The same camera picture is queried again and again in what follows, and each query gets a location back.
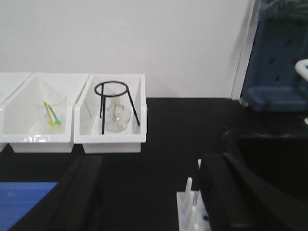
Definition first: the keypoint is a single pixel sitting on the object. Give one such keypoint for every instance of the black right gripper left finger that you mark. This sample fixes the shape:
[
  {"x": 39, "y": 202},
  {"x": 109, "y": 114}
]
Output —
[{"x": 74, "y": 204}]

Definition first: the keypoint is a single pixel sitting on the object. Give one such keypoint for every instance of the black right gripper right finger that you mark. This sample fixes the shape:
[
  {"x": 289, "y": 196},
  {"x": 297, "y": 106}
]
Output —
[{"x": 236, "y": 199}]

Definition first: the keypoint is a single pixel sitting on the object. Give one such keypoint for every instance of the white test tube rack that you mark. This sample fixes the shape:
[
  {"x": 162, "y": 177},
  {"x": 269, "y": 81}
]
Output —
[{"x": 192, "y": 214}]

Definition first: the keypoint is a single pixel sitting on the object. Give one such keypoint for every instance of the blue pegboard drying rack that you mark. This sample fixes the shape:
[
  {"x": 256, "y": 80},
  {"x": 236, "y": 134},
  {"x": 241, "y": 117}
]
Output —
[{"x": 271, "y": 83}]

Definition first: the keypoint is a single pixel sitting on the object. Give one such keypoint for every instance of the blue plastic tray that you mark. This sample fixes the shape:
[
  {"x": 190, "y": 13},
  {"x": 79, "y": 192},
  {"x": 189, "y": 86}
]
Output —
[{"x": 18, "y": 198}]

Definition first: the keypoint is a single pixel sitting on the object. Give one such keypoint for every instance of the black sink basin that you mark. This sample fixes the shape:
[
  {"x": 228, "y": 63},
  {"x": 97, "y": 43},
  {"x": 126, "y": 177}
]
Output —
[{"x": 280, "y": 160}]

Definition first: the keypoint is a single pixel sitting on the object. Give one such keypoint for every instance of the white right storage bin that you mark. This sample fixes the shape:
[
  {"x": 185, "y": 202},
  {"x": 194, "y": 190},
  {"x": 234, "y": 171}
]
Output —
[{"x": 87, "y": 122}]

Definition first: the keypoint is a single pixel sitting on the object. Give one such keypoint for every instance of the white storage bin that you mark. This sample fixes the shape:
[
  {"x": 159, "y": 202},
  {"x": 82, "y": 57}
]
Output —
[
  {"x": 87, "y": 122},
  {"x": 72, "y": 86},
  {"x": 16, "y": 111}
]

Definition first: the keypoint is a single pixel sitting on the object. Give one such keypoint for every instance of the white middle storage bin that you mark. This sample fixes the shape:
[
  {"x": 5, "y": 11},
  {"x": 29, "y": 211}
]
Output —
[{"x": 72, "y": 86}]

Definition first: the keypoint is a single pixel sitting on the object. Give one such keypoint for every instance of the yellow green plastic spatulas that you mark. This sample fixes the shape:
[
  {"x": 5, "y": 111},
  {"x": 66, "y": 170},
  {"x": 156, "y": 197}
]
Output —
[{"x": 53, "y": 119}]

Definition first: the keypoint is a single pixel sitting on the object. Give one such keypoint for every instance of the glass beaker in middle bin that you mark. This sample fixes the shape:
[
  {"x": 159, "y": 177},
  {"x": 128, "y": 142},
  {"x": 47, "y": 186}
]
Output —
[{"x": 58, "y": 102}]

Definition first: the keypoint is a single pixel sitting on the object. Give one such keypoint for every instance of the glass alcohol lamp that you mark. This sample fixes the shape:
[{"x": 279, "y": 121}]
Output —
[{"x": 118, "y": 114}]

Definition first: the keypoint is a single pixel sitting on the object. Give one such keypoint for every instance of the white left storage bin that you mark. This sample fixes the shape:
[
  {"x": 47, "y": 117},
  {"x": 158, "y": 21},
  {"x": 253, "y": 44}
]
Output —
[{"x": 16, "y": 111}]

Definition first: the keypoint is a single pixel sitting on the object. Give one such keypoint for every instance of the white lab faucet green knobs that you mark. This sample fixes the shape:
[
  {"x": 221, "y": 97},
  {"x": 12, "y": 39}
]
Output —
[{"x": 301, "y": 67}]

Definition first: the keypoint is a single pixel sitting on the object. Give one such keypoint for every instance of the bag of grey pegs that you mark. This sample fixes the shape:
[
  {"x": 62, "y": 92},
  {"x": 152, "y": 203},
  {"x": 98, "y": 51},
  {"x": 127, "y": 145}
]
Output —
[{"x": 283, "y": 8}]

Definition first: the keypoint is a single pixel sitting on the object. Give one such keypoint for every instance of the black wire tripod stand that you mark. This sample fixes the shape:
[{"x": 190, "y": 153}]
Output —
[{"x": 104, "y": 89}]

